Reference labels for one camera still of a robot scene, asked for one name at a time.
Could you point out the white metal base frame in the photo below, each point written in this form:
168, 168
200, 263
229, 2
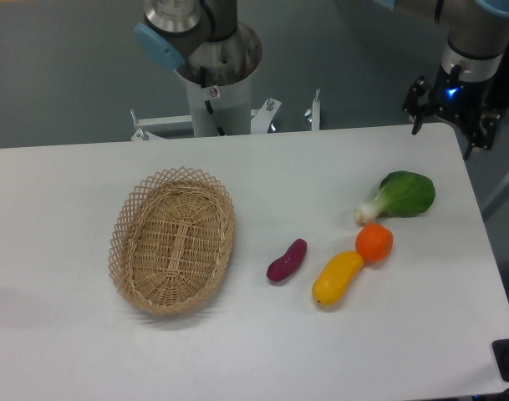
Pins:
262, 121

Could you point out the yellow mango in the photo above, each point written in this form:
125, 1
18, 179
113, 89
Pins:
334, 280

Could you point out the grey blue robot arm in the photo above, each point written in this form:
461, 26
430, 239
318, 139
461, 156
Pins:
477, 44

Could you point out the purple sweet potato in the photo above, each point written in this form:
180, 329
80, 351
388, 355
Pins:
287, 264

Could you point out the woven wicker basket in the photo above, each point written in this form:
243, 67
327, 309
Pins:
172, 241

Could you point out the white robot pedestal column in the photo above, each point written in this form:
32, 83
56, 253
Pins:
218, 79

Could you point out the green bok choy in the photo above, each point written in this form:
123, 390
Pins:
400, 194

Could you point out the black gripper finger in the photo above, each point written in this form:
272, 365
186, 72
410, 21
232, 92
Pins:
413, 105
480, 130

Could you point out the orange fruit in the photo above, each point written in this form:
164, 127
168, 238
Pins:
374, 242

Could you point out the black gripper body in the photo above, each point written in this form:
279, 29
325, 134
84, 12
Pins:
459, 103

